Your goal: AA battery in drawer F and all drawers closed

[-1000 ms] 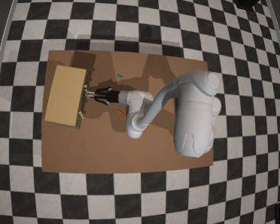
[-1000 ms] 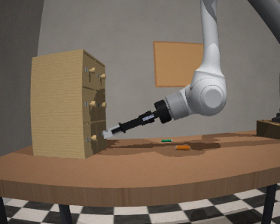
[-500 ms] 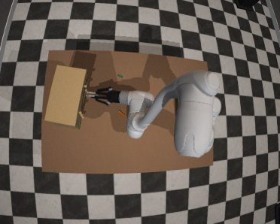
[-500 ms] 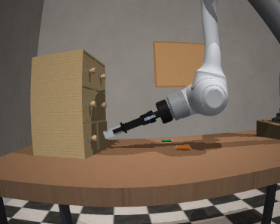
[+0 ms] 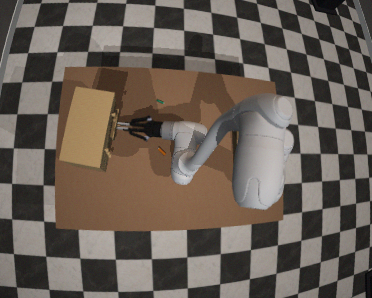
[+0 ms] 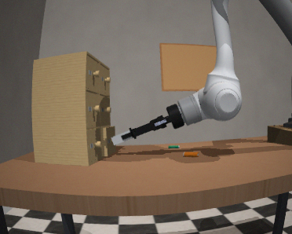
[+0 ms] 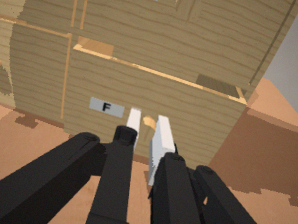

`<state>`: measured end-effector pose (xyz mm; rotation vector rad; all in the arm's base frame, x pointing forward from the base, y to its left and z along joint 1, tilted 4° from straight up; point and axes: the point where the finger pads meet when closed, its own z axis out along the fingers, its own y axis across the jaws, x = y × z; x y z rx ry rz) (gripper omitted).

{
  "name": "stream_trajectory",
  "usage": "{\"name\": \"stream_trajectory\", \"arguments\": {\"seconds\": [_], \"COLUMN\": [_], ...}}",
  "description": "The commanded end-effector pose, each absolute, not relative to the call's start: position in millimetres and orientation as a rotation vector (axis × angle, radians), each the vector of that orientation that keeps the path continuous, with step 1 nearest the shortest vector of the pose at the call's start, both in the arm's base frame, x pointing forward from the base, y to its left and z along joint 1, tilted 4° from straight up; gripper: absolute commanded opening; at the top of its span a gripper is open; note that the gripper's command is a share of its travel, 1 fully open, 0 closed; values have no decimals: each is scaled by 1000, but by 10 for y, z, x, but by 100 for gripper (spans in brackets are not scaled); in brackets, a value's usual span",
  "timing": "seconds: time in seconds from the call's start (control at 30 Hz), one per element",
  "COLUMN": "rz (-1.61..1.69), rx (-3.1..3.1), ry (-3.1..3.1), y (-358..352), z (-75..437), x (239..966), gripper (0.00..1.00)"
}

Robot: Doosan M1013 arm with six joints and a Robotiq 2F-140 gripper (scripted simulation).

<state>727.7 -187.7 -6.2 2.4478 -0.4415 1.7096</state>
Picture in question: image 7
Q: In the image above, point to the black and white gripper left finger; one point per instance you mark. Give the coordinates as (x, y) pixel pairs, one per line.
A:
(36, 192)

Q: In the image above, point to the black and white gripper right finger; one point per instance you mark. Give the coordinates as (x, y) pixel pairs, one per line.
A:
(173, 201)

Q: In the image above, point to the tan wooden chest of drawers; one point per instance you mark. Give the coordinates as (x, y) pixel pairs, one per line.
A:
(78, 34)

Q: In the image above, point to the tan wooden drawer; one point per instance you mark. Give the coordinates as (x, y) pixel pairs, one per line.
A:
(102, 91)
(60, 11)
(230, 37)
(33, 65)

